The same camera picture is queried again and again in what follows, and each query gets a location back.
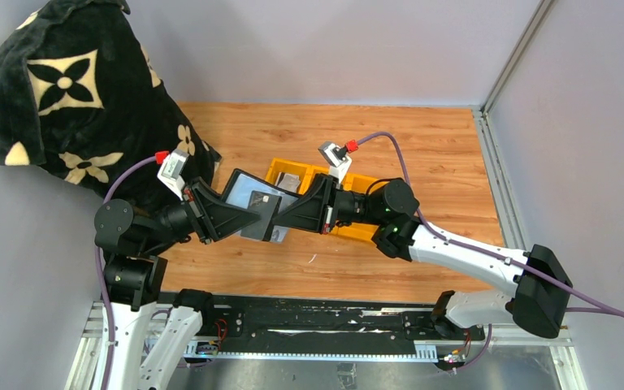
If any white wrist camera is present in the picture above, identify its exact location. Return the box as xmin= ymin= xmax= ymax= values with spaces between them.
xmin=318 ymin=141 xmax=353 ymax=183
xmin=157 ymin=149 xmax=189 ymax=199

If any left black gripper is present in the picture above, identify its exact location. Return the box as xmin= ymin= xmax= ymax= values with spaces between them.
xmin=141 ymin=175 xmax=261 ymax=250

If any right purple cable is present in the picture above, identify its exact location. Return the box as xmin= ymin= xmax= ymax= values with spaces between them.
xmin=344 ymin=132 xmax=624 ymax=372

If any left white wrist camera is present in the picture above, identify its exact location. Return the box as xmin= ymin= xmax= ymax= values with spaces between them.
xmin=157 ymin=149 xmax=189 ymax=199

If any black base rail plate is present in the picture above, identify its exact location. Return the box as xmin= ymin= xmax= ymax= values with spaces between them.
xmin=198 ymin=295 xmax=486 ymax=356

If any yellow three-compartment bin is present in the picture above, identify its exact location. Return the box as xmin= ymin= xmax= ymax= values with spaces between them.
xmin=265 ymin=157 xmax=388 ymax=243

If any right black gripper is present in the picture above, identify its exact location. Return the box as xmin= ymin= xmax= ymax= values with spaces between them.
xmin=273 ymin=174 xmax=386 ymax=236

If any black floral blanket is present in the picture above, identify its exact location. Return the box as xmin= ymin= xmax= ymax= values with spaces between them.
xmin=0 ymin=1 xmax=221 ymax=211

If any aluminium frame post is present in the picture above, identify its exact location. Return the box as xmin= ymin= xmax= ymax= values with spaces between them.
xmin=480 ymin=0 xmax=557 ymax=116

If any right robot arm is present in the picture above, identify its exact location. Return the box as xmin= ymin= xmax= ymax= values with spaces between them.
xmin=272 ymin=174 xmax=572 ymax=340

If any dark credit card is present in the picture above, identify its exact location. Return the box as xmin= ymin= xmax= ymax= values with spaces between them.
xmin=240 ymin=191 xmax=282 ymax=241

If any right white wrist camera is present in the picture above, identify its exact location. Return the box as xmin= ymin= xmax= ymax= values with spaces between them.
xmin=318 ymin=141 xmax=353 ymax=183

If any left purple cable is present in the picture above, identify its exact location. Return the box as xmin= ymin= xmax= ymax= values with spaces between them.
xmin=93 ymin=151 xmax=171 ymax=390

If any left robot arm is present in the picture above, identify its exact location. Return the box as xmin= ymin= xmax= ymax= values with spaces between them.
xmin=93 ymin=180 xmax=261 ymax=389

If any purple cable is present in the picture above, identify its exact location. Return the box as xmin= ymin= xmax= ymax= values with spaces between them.
xmin=344 ymin=132 xmax=624 ymax=372
xmin=93 ymin=151 xmax=171 ymax=390

